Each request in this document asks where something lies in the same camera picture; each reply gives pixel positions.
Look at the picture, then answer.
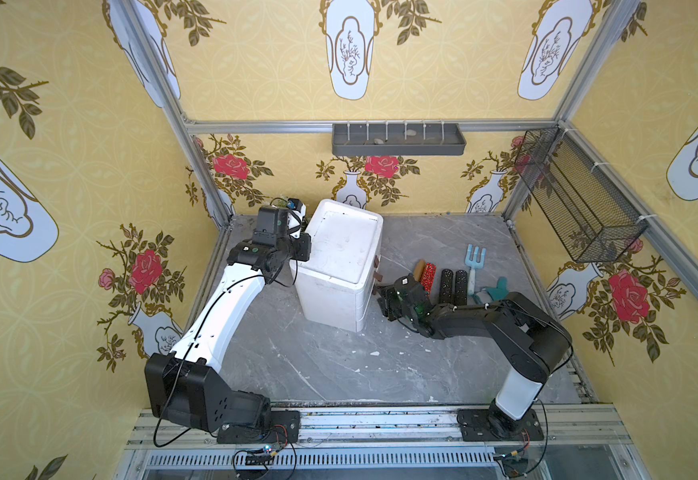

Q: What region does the teal gardening glove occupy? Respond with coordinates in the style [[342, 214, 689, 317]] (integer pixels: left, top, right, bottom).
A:
[[472, 277, 509, 304]]

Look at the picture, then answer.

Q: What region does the red glitter microphone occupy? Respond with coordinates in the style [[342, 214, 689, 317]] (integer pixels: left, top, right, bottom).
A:
[[420, 263, 437, 293]]

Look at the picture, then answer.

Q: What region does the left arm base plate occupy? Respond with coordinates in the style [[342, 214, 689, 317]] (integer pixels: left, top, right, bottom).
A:
[[217, 410, 301, 445]]

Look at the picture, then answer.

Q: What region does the white three-drawer cabinet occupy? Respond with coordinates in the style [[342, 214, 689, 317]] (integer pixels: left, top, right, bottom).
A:
[[291, 199, 384, 333]]

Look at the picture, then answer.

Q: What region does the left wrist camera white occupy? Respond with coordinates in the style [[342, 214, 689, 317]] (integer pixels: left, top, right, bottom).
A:
[[285, 198, 306, 238]]

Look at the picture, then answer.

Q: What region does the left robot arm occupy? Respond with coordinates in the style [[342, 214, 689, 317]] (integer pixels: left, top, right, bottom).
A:
[[145, 198, 312, 439]]

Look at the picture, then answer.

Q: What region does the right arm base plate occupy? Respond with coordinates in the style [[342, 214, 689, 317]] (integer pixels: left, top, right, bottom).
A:
[[456, 408, 546, 442]]

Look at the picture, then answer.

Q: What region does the black microphone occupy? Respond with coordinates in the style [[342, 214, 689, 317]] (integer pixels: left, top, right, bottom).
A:
[[438, 269, 455, 304], [453, 270, 469, 306]]

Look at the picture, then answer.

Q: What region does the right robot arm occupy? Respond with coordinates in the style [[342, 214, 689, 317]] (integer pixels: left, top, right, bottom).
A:
[[376, 275, 573, 429]]

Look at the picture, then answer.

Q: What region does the black wire mesh basket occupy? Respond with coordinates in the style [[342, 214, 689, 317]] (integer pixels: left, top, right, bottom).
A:
[[515, 127, 648, 263]]

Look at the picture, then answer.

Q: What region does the light blue garden fork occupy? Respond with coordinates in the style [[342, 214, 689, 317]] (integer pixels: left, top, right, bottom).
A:
[[465, 244, 487, 296]]

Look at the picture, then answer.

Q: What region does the grey wall shelf tray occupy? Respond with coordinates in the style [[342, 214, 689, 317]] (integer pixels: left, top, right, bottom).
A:
[[331, 121, 467, 157]]

